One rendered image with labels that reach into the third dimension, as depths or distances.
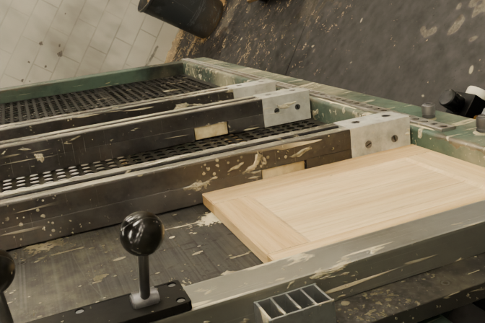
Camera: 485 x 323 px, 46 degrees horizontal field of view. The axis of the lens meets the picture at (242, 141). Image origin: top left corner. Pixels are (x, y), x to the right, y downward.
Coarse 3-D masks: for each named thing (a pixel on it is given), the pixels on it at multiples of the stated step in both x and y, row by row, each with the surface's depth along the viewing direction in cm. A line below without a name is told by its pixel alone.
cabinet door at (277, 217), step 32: (352, 160) 100; (384, 160) 98; (416, 160) 96; (448, 160) 95; (224, 192) 92; (256, 192) 90; (288, 192) 89; (320, 192) 88; (352, 192) 86; (384, 192) 85; (416, 192) 84; (448, 192) 82; (480, 192) 81; (224, 224) 83; (256, 224) 78; (288, 224) 77; (320, 224) 76; (352, 224) 75; (384, 224) 73; (288, 256) 68
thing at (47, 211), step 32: (320, 128) 102; (352, 128) 100; (384, 128) 103; (160, 160) 94; (192, 160) 92; (224, 160) 92; (256, 160) 95; (288, 160) 97; (320, 160) 99; (32, 192) 86; (64, 192) 84; (96, 192) 86; (128, 192) 88; (160, 192) 90; (192, 192) 92; (0, 224) 82; (32, 224) 83; (64, 224) 85; (96, 224) 87
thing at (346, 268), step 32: (416, 224) 68; (448, 224) 67; (480, 224) 66; (320, 256) 62; (352, 256) 62; (384, 256) 62; (416, 256) 64; (448, 256) 65; (192, 288) 59; (224, 288) 58; (256, 288) 57; (288, 288) 58; (320, 288) 60; (352, 288) 61; (160, 320) 54; (192, 320) 55; (224, 320) 56
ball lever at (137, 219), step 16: (128, 224) 47; (144, 224) 47; (160, 224) 48; (128, 240) 47; (144, 240) 47; (160, 240) 48; (144, 256) 50; (144, 272) 51; (144, 288) 53; (144, 304) 54
